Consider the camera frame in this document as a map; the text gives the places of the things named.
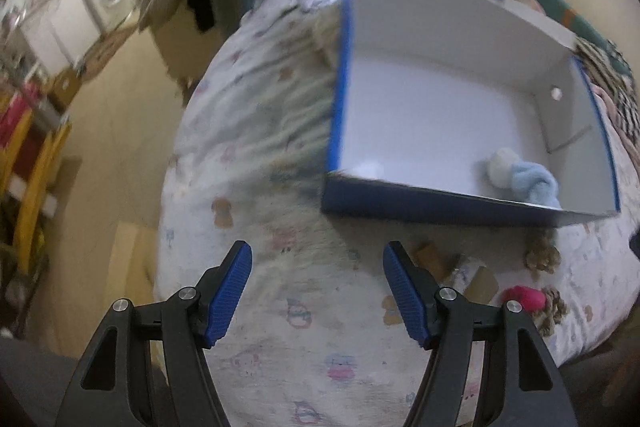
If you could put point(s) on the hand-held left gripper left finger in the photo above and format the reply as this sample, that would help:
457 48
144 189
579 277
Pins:
227 297

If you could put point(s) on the pink fluffy scrunchie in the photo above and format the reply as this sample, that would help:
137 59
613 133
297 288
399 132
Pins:
522 298

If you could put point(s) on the bed with printed sheet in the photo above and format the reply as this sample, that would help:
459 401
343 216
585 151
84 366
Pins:
250 157

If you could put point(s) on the white base cabinet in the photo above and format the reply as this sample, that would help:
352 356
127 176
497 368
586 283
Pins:
60 27

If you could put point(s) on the brown cardboard box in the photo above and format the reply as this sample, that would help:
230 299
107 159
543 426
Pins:
66 88

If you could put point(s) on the black white striped cloth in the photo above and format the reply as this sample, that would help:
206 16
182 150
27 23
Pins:
622 102

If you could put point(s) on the red plastic bin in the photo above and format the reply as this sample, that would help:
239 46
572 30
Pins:
15 117

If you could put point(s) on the light blue fluffy scrunchie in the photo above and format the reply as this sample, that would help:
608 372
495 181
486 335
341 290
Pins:
532 184

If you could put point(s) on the beige crochet scrunchie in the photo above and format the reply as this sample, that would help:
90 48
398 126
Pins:
542 253
552 309

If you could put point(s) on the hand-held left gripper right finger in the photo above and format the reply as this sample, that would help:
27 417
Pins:
405 297

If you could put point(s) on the yellow wooden staircase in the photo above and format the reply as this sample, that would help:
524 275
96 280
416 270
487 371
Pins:
35 177

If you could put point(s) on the blue white cardboard box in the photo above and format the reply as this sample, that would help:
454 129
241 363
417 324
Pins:
430 107

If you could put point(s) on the clear plastic packet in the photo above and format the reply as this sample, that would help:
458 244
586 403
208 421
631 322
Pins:
464 271

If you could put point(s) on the white fluffy pom-pom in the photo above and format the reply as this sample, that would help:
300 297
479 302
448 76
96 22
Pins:
502 169

